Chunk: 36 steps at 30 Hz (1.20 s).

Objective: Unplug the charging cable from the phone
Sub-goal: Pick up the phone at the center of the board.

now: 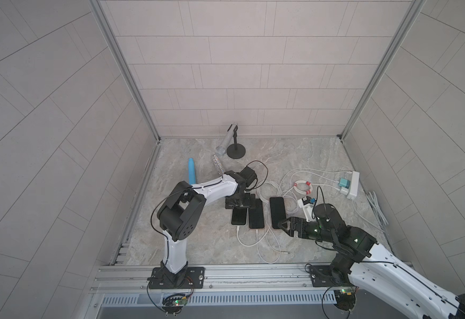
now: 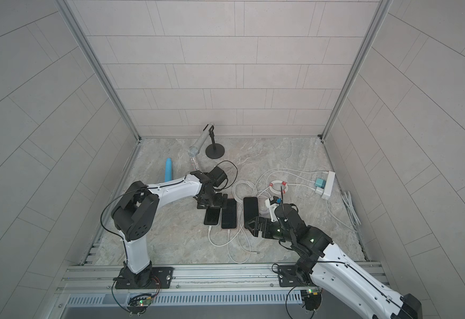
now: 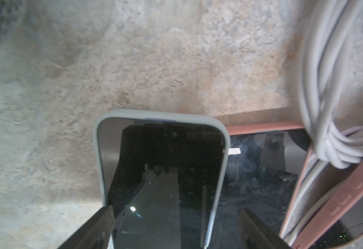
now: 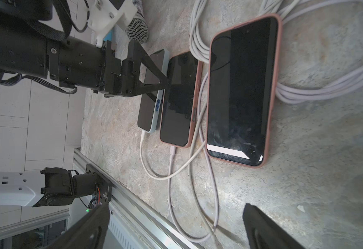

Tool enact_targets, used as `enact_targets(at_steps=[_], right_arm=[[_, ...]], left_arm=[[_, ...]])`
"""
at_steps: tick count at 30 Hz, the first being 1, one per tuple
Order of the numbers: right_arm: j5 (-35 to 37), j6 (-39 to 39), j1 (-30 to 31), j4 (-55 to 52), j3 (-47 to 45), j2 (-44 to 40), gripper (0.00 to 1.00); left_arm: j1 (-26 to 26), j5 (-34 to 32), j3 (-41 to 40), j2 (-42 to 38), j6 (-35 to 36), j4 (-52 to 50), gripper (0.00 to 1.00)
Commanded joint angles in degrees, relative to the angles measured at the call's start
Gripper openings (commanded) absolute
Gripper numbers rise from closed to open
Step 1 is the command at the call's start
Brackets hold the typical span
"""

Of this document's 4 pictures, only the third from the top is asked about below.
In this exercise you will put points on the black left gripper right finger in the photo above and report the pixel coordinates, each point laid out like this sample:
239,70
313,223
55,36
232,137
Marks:
255,234

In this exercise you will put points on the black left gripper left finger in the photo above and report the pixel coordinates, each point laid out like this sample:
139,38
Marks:
95,233

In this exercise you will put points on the phone with pink case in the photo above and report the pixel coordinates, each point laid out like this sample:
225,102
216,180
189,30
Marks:
264,167

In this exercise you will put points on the phone with grey case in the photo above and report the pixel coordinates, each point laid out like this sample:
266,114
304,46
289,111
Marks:
162,173

